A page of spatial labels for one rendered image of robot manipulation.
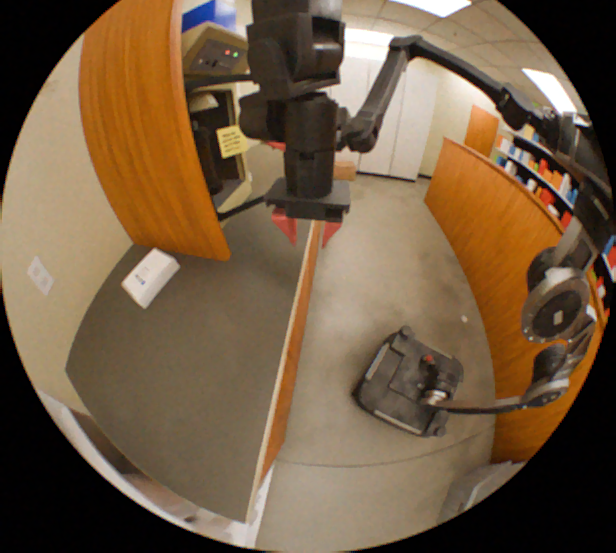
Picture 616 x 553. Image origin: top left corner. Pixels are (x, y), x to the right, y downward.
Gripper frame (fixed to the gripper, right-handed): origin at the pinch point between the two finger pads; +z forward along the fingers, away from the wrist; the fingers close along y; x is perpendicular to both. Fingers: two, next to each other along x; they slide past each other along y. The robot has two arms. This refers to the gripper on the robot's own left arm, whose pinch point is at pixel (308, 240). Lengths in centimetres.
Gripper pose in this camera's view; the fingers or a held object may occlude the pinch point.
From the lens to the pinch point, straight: 28.4
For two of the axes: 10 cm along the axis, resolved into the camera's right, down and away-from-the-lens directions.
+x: -1.5, 6.9, -7.1
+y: -9.9, -1.1, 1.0
